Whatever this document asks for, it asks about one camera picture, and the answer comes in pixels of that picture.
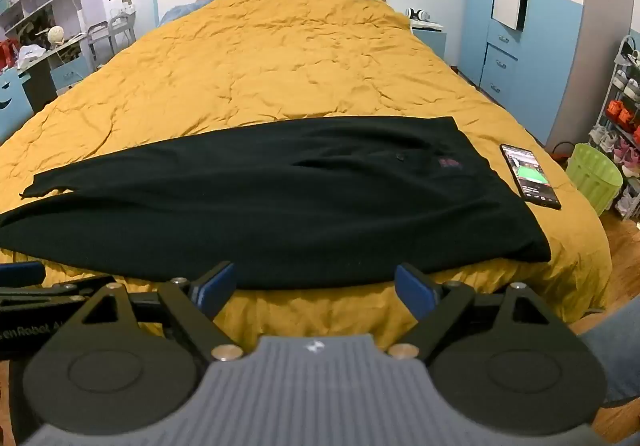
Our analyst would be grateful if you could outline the black pants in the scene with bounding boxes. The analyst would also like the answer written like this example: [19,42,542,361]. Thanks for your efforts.
[0,115,552,291]

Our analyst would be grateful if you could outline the green plastic bin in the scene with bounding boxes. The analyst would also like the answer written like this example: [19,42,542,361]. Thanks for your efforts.
[565,142,625,217]

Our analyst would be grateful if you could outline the blue pillow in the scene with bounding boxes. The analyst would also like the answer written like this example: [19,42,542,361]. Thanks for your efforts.
[160,0,227,25]

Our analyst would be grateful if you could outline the red bag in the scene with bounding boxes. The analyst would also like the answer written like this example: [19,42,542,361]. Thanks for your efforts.
[0,38,20,73]

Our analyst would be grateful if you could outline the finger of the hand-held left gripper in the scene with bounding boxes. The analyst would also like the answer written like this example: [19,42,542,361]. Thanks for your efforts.
[0,260,119,310]

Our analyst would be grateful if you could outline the person's jeans leg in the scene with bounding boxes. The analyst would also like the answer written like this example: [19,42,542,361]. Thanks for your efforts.
[581,295,640,408]

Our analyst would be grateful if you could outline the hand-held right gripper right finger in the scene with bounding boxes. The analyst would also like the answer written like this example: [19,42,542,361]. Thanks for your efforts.
[387,263,564,363]

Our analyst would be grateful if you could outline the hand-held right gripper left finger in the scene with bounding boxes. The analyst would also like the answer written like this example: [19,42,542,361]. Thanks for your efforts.
[75,261,246,364]

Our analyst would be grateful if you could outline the blue nightstand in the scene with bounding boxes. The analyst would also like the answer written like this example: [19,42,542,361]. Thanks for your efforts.
[410,21,448,63]

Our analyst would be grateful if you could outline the white shoe rack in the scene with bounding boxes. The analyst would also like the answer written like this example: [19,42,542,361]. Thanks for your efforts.
[587,33,640,223]

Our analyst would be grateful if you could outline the black smartphone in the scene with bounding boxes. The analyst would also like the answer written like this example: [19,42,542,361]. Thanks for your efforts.
[500,143,562,211]

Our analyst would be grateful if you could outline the orange shoes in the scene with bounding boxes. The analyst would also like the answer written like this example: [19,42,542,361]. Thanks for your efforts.
[605,100,637,128]

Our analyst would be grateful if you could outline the yellow bed blanket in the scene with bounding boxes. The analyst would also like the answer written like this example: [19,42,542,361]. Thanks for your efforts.
[0,0,614,352]

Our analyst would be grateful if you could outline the cluttered desk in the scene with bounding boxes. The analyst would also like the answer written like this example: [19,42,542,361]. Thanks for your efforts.
[0,32,92,113]

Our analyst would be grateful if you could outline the blue white wardrobe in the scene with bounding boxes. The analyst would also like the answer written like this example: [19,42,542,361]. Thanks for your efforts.
[457,0,640,153]

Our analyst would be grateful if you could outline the grey chair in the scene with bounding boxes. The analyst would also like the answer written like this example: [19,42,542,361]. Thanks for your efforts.
[107,13,137,55]
[87,21,114,73]

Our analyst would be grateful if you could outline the blue chair back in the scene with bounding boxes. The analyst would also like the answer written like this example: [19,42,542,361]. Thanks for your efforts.
[0,71,35,143]

